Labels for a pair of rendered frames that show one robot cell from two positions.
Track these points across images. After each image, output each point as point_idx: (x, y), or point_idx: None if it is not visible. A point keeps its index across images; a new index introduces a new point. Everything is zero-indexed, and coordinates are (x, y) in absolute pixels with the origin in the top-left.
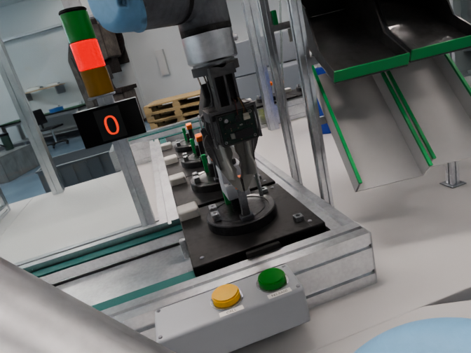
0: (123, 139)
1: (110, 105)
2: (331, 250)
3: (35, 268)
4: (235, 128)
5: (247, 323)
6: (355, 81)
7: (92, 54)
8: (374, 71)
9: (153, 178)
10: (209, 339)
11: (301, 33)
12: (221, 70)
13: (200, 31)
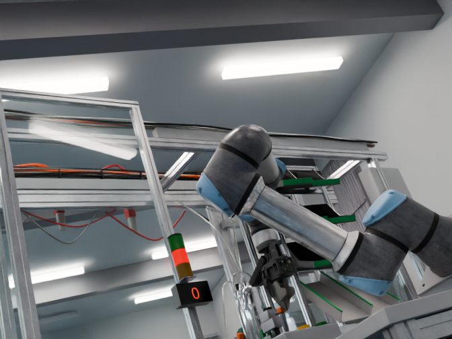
0: (194, 309)
1: (194, 282)
2: (341, 328)
3: None
4: (285, 266)
5: (318, 333)
6: (317, 287)
7: (186, 255)
8: (331, 264)
9: None
10: (305, 337)
11: (288, 255)
12: (277, 241)
13: (265, 228)
